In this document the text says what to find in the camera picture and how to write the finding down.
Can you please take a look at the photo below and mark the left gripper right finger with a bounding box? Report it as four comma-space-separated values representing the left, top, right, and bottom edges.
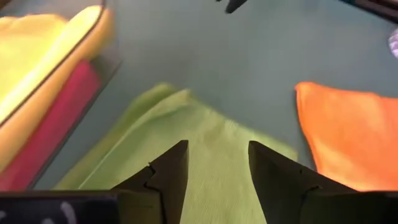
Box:
248, 140, 374, 224

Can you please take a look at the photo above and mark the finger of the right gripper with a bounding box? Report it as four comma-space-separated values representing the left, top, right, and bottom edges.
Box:
223, 0, 249, 14

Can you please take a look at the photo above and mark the black aluminium table frame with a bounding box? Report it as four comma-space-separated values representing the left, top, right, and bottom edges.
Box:
340, 0, 398, 24

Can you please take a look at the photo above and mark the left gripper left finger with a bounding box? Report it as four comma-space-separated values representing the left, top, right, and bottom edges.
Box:
111, 139, 190, 224

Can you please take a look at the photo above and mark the clear plastic bin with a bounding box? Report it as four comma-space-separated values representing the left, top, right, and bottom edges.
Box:
0, 0, 122, 190

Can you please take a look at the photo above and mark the orange microfiber towel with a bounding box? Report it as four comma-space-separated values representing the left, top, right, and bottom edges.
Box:
294, 81, 398, 192

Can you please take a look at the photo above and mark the green microfiber towel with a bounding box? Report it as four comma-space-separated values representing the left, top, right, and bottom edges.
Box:
54, 82, 299, 224

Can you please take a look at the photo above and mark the yellow microfiber towel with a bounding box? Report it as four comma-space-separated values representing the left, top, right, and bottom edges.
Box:
0, 4, 114, 170

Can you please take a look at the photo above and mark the pink microfiber towel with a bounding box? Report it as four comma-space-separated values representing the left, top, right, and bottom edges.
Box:
0, 60, 102, 191

